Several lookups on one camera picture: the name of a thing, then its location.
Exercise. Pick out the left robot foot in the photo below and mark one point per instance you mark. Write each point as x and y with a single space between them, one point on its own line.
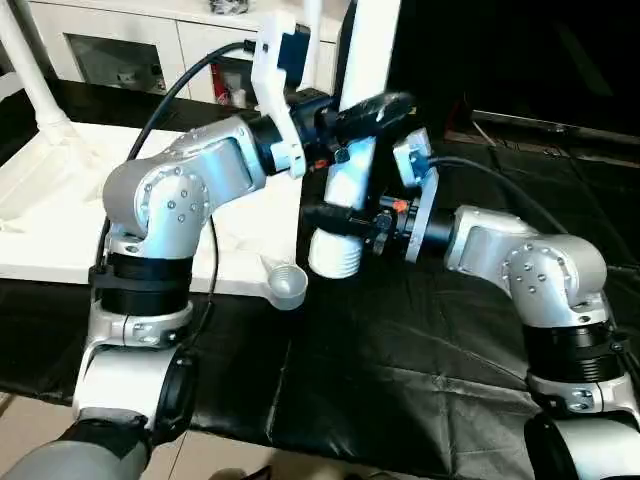
245 474

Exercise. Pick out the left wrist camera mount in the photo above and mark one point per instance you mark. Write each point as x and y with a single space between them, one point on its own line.
278 90

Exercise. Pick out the large black cabinet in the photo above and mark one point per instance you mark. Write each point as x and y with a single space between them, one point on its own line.
540 50

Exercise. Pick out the small dark figurines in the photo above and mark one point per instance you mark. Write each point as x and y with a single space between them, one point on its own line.
125 75

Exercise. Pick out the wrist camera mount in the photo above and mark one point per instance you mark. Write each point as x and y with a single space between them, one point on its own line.
278 90
418 180

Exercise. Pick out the white plastic table leg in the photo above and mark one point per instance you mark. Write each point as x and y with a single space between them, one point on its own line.
35 70
368 50
312 40

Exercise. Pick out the white plastic table top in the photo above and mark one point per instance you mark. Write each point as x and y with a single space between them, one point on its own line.
60 220

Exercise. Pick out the small grey metal object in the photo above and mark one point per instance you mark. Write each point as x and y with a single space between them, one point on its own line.
230 5

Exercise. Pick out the black work mat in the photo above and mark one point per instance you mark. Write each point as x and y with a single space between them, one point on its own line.
380 370

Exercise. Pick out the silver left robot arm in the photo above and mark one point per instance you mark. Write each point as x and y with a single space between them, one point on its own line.
170 210

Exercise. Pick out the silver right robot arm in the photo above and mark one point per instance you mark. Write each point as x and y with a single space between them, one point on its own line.
540 280

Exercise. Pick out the white glass-door cabinet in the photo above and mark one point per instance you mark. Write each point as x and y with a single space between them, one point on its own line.
150 40

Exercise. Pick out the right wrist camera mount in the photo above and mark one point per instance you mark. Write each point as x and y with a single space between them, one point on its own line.
418 180

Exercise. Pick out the long black bar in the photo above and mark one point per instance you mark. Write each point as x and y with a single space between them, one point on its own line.
560 122

